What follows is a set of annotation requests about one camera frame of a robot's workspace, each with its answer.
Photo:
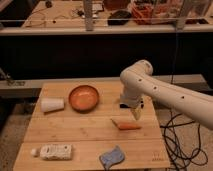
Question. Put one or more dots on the orange crate on bench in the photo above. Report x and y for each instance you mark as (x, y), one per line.
(142, 15)

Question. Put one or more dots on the white plastic bottle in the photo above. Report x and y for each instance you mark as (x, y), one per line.
(53, 152)

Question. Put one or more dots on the black object on bench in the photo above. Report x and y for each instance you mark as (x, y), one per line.
(119, 17)

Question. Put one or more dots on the grey metal post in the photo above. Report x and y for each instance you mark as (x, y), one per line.
(87, 4)

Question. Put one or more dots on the white paper cup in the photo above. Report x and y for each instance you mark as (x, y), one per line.
(51, 104)

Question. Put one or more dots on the orange wooden bowl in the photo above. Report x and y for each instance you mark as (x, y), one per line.
(83, 98)

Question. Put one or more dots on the blue sponge cloth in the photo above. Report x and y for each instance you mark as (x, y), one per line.
(110, 158)

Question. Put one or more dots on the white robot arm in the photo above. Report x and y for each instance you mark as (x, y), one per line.
(137, 80)

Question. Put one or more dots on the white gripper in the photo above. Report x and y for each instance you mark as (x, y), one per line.
(133, 94)

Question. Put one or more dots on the orange carrot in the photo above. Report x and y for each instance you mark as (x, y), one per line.
(126, 125)

